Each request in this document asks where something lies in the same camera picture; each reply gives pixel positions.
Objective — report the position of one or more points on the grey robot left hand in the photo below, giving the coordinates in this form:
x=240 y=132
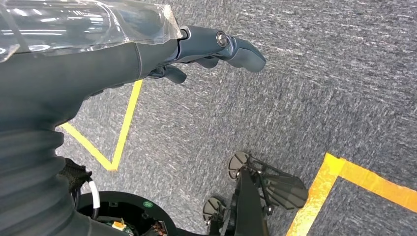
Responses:
x=81 y=71

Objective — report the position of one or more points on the black robot waist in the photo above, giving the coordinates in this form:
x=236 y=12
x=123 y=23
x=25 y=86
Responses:
x=130 y=203

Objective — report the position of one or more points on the black robot foot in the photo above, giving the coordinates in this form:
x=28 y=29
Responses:
x=247 y=202

